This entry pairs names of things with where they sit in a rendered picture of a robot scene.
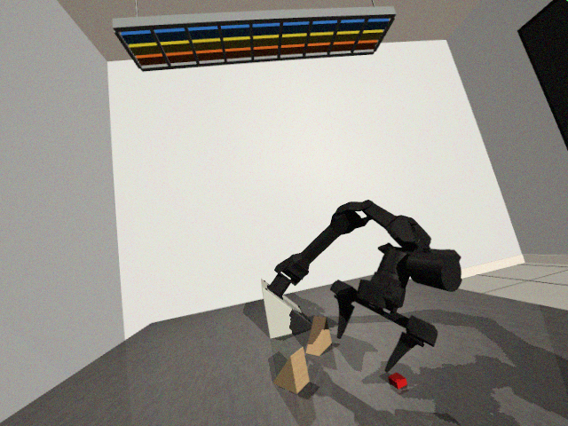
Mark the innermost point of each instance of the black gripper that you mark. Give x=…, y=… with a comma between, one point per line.
x=418, y=331

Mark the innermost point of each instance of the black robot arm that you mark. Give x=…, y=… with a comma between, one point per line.
x=432, y=267

